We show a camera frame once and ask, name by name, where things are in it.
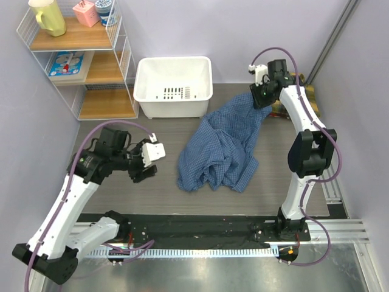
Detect aluminium frame rail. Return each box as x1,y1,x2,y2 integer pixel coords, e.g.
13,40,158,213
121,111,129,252
69,219,371,246

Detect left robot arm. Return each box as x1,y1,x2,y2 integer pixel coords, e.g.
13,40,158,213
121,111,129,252
12,125,165,288

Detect white slotted cable duct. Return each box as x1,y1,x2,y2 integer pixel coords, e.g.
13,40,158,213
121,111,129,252
86,246,279,259

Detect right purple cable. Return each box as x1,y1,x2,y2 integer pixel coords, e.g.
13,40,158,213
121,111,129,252
250,47,344,267

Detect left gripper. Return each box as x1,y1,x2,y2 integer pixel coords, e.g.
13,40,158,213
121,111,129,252
114,138,158,182

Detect blue checked long sleeve shirt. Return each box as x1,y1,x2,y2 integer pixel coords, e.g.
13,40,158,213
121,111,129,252
177,93,272,193

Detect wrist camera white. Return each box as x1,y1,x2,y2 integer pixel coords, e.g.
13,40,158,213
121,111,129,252
141,133,166,168
248,64,269,86

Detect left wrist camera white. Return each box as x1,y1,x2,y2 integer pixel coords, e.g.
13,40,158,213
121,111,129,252
141,133,166,168

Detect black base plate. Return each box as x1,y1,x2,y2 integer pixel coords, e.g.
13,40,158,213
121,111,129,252
78,212,311,248

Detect white plastic basket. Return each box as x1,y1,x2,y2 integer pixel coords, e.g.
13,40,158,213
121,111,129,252
133,56,213,119

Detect blue white round tin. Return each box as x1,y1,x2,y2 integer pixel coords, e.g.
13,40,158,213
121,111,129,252
95,0,116,27

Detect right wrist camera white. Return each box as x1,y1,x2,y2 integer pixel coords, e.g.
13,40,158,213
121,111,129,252
248,64,269,86

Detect pink box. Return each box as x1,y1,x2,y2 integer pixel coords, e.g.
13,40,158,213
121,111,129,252
72,1,99,27

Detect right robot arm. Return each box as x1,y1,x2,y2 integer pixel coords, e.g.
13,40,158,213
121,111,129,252
249,59,337,240

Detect yellow plastic pitcher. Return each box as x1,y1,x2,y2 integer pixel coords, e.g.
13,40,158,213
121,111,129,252
28,0,66,37

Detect blue white picture book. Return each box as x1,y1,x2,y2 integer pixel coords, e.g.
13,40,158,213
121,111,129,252
48,51,84,82

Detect white wire shelf rack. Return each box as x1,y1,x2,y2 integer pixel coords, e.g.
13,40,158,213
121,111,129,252
17,1,139,120

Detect yellow plaid folded shirt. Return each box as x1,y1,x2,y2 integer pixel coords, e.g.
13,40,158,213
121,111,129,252
271,74,320,117

